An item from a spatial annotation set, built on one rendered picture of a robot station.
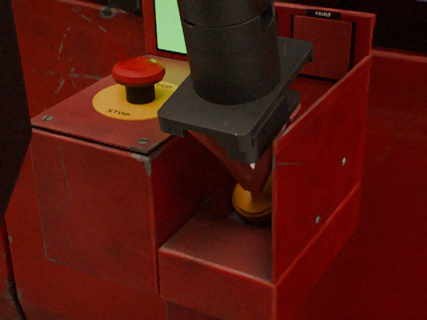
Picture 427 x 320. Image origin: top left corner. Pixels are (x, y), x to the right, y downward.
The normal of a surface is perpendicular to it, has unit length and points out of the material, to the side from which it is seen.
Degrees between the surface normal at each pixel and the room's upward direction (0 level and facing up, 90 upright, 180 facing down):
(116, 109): 0
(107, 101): 0
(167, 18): 90
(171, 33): 90
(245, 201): 35
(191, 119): 15
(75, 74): 90
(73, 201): 90
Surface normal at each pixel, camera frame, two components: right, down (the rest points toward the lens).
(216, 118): -0.15, -0.74
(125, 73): -0.26, -0.51
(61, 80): -0.52, 0.41
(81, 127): -0.03, -0.88
